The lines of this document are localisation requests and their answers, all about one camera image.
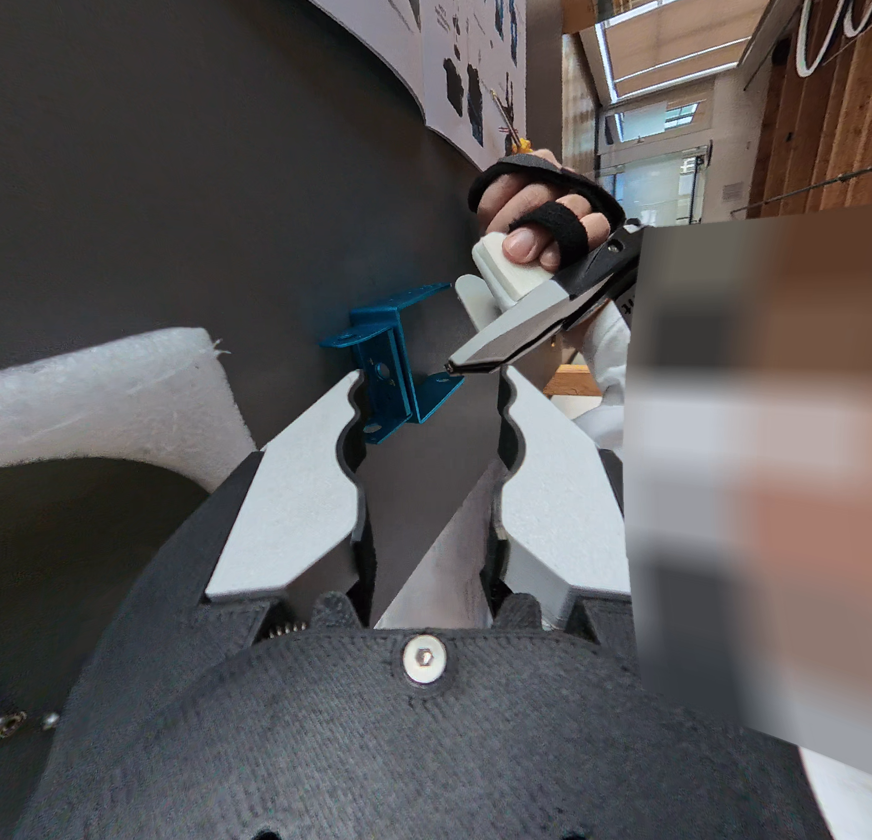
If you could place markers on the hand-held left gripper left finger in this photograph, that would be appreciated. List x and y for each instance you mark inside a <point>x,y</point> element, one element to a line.
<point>286,513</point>

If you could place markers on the person's white shirt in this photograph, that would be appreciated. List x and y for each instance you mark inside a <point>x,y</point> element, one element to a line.
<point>606,356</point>

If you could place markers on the person's right hand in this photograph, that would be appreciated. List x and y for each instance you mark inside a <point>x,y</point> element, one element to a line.
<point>507,203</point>

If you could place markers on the white foam block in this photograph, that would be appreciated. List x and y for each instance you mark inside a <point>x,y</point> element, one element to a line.
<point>102,404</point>

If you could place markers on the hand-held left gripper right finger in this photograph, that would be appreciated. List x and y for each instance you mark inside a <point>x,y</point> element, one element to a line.
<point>572,513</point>

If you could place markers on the white instruction manual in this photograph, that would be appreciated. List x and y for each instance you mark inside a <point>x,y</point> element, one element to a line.
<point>443,49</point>

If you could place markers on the glass partition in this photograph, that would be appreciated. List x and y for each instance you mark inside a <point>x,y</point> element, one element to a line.
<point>654,186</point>

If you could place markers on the white neon sign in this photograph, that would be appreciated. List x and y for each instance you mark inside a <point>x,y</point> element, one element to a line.
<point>804,36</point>

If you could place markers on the small silver nut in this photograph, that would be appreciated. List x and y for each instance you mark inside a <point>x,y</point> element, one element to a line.
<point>10,723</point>

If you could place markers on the blue metal servo bracket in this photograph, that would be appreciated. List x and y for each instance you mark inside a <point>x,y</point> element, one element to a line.
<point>388,376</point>

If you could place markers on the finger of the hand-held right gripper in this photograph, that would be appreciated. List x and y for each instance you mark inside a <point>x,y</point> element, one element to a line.
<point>518,329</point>

